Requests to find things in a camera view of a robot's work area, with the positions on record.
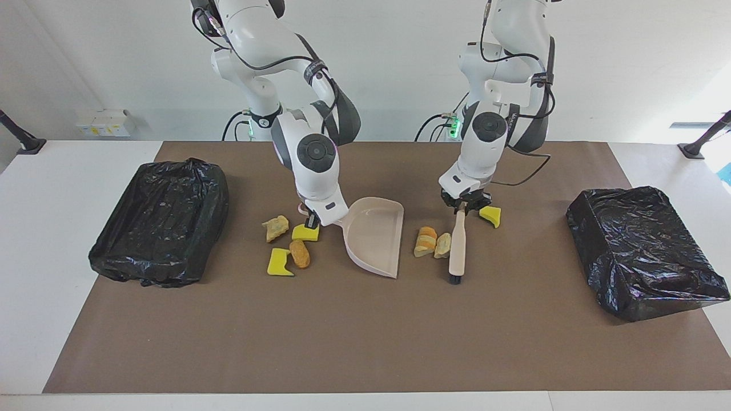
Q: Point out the beige bread chunk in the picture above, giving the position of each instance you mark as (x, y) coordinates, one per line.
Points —
(442, 246)

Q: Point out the striped orange bread piece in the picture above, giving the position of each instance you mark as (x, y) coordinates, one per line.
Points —
(425, 242)

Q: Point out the brown bread roll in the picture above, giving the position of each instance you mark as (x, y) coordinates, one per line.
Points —
(300, 254)

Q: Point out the pale sponge piece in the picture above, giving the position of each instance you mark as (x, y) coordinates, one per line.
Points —
(277, 228)

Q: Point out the brown table mat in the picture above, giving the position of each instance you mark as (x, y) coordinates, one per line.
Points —
(514, 342)

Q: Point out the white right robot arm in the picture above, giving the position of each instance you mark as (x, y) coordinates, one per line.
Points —
(314, 171)

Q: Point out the white power strip box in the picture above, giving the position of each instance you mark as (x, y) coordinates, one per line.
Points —
(105, 123)

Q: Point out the black bag lined bin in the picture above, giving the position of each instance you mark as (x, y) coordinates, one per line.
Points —
(160, 228)
(645, 257)

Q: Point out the notched yellow sponge piece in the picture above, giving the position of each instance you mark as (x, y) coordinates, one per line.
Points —
(278, 264)

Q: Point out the blue object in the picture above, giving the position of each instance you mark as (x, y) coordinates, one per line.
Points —
(727, 174)

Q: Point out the beige hand brush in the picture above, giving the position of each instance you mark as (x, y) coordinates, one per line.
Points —
(457, 251)

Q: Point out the black stand foot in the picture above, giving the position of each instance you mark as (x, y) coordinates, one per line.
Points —
(694, 149)
(28, 144)

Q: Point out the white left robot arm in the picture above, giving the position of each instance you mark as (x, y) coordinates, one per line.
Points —
(485, 154)

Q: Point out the beige plastic dustpan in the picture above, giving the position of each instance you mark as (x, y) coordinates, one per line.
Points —
(377, 240)

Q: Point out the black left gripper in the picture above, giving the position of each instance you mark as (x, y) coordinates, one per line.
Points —
(465, 198)

